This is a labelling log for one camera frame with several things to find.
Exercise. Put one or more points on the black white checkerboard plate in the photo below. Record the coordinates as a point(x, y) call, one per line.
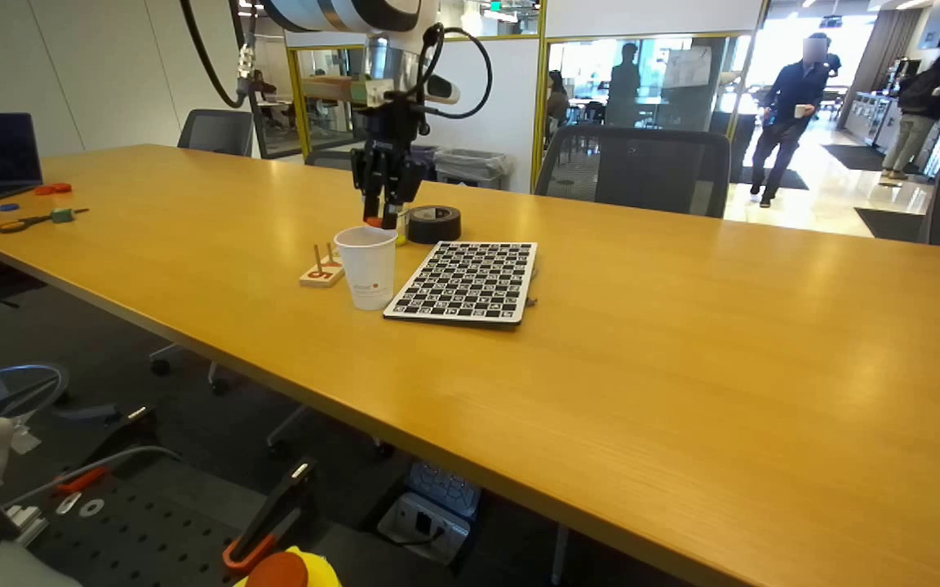
point(466, 281)

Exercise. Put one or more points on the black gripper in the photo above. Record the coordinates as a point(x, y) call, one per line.
point(387, 163)

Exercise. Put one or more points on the yellow red emergency stop button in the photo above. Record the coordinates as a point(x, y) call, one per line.
point(288, 570)

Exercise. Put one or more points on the floor power box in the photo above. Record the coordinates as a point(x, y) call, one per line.
point(432, 515)

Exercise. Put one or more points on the walking person in dark clothes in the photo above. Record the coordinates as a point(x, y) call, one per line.
point(792, 107)

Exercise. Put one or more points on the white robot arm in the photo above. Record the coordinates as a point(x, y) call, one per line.
point(387, 23)

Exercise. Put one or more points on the grey office chair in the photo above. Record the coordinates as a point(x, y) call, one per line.
point(215, 131)
point(669, 170)

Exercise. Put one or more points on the orange toy piece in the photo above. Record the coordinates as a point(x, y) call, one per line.
point(54, 191)

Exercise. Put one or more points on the black roll of tape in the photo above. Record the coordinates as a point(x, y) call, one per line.
point(432, 224)

